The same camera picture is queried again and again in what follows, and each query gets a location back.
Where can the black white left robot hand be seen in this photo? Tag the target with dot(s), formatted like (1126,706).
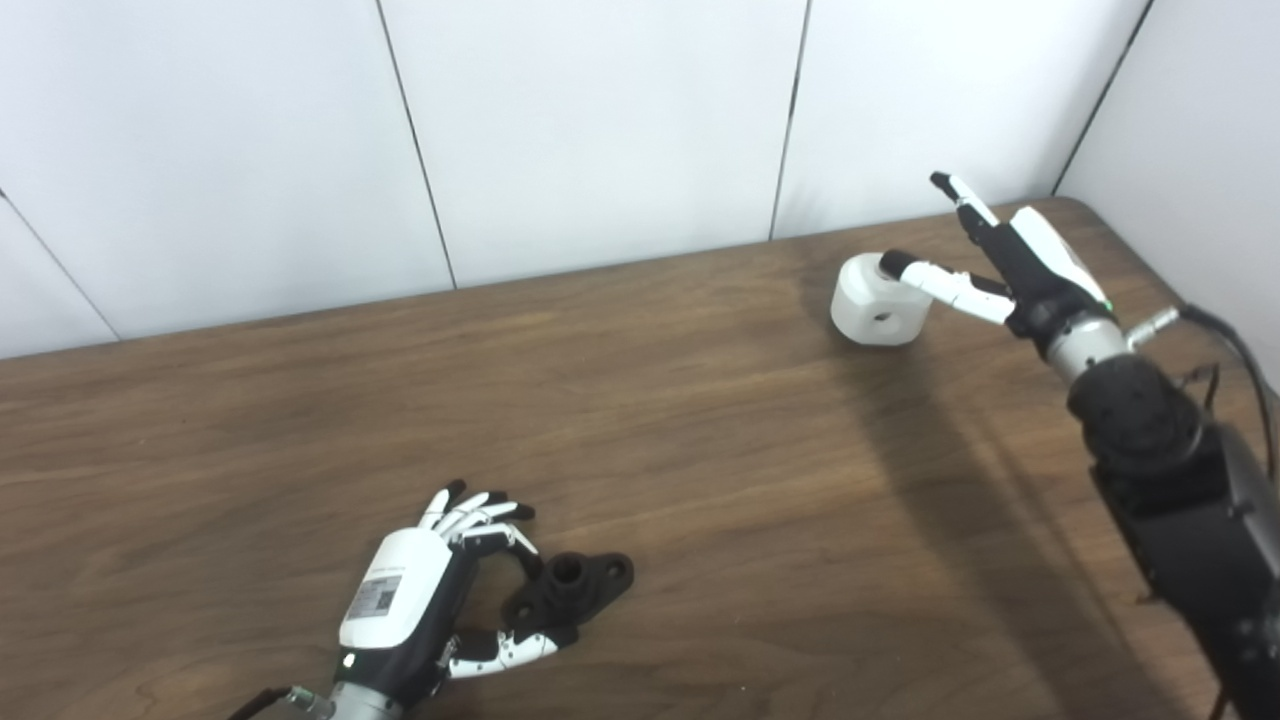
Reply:
(395,590)

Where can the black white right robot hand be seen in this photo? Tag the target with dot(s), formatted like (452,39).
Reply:
(1040,275)

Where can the round white plastic piece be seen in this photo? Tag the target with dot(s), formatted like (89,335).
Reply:
(870,300)

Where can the black plastic holder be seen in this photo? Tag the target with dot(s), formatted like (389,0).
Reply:
(570,590)

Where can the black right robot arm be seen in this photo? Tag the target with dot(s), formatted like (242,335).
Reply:
(1180,500)

